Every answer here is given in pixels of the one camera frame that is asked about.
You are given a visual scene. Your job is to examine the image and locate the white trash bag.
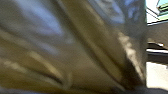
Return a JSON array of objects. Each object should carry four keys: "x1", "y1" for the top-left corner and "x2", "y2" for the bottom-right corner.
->
[{"x1": 0, "y1": 0, "x2": 148, "y2": 93}]

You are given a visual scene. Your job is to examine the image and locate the green framed glass door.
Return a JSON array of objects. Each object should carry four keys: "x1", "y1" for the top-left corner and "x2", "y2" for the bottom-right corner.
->
[{"x1": 155, "y1": 3, "x2": 168, "y2": 22}]

